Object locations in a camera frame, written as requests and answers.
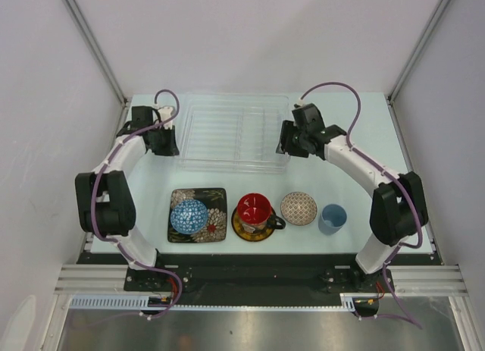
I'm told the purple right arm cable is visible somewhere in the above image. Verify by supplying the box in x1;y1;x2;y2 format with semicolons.
297;81;424;327

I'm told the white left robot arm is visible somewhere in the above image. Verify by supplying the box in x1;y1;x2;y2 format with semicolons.
74;124;179;290

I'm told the black floral square plate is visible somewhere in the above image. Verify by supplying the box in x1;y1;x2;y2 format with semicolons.
167;187;227;243

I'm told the brown patterned small bowl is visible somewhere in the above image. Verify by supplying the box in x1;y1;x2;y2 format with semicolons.
280;192;318;226

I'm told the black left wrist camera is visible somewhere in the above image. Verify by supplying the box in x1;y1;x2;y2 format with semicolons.
130;105;156;130

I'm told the white slotted cable duct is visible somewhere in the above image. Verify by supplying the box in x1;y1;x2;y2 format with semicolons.
70;294;355;312

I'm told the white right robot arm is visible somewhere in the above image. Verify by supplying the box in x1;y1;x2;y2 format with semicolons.
277;121;428;291

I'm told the light blue cup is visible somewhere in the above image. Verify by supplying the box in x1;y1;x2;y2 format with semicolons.
318;204;348;235

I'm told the clear wire dish rack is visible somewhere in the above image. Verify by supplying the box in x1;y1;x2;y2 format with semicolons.
179;93;290;174

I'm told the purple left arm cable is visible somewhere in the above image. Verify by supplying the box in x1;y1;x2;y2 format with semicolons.
89;89;185;321

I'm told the blue patterned bowl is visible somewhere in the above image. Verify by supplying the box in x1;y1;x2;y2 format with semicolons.
170;199;208;235

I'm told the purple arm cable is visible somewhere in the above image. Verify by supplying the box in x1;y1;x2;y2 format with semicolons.
297;81;424;327
89;89;185;321

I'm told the red black mug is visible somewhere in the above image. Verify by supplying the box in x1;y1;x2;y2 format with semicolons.
236;193;286;234

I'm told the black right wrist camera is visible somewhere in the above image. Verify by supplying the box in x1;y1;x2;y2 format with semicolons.
292;103;325;133

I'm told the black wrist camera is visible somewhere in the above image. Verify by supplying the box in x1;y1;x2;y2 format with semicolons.
292;103;325;133
130;105;156;130

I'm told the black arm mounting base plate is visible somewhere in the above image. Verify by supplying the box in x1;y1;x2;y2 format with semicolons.
124;265;395;293

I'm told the aluminium frame rail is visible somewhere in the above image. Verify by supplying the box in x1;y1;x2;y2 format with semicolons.
54;265;468;296

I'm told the black gold saucer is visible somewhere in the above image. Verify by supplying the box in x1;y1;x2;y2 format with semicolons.
231;209;275;243

